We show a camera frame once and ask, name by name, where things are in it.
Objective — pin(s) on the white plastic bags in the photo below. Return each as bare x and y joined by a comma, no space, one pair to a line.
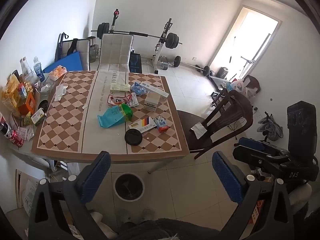
240,85

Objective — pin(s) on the wood edged table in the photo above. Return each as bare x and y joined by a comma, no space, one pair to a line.
105,158

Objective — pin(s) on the crumpled white tissue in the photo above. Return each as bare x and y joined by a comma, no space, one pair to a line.
60,91

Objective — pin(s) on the white trash bin black liner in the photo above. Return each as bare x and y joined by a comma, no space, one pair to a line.
128,187

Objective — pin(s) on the orange tissue pack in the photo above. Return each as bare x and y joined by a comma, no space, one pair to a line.
57,72

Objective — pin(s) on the bright balcony doorway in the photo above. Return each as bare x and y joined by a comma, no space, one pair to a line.
250,42

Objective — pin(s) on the black round lid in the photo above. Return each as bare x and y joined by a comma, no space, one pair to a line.
133,137

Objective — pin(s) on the white paper sheet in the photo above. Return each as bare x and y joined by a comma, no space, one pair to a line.
198,129

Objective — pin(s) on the blue foam board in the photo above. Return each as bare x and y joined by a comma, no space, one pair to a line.
63,62

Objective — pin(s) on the grey fluffy slipper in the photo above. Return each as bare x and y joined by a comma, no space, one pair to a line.
125,214
148,213

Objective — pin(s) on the white weight bench rack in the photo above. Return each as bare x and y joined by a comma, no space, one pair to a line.
162,47

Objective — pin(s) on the long white box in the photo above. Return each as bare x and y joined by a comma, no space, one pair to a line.
153,88

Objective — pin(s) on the flat cardboard box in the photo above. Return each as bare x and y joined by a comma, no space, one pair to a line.
26,192

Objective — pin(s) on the red soda can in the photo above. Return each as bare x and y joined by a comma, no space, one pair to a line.
16,137

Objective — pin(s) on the red white snack wrapper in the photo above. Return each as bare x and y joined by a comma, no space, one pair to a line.
123,100

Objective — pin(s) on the blue label water bottle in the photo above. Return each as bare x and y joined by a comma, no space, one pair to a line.
38,68

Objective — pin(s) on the grey sneakers pile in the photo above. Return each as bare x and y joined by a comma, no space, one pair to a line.
271,127

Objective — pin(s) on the small floor barbell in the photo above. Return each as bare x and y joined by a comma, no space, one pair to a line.
195,66

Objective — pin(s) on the green white small box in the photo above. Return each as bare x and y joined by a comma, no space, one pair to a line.
38,116

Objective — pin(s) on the dark soda can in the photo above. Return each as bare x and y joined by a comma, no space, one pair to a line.
3,127

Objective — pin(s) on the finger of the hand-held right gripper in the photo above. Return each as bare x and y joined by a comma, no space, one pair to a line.
247,156
250,141

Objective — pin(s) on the teal green snack bag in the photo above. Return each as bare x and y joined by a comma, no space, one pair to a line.
116,115

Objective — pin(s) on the brown checkered table mat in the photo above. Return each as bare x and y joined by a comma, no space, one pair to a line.
75,120

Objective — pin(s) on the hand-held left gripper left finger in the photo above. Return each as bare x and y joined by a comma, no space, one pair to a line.
96,177

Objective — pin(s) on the white box rainbow stripe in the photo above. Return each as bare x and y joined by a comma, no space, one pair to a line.
142,124

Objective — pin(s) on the white snack packets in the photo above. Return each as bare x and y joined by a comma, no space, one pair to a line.
25,132

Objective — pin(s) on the orange box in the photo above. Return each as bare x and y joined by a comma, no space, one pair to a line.
27,103

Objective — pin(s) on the crumpled blue plastic bag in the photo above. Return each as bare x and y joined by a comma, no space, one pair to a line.
137,88

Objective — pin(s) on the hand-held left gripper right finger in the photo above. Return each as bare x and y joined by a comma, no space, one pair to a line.
226,177

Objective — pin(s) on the white cube box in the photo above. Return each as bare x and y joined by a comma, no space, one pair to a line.
151,101

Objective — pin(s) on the clear glass bottle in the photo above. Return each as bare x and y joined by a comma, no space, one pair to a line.
25,66

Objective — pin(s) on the beige padded chair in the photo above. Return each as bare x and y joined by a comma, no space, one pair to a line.
76,48
116,52

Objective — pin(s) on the barbell with black plates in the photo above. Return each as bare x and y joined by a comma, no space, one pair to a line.
140,33

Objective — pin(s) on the black printed floor mat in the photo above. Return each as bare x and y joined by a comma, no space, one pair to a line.
136,62

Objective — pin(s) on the black fleece pants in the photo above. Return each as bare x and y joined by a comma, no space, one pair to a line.
165,230

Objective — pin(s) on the orange printed carton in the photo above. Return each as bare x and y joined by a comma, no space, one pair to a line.
257,211

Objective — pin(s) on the yellow snack bag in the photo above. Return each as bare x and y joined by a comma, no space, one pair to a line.
10,97

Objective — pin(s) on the small red blue carton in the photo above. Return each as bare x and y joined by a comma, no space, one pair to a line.
161,124

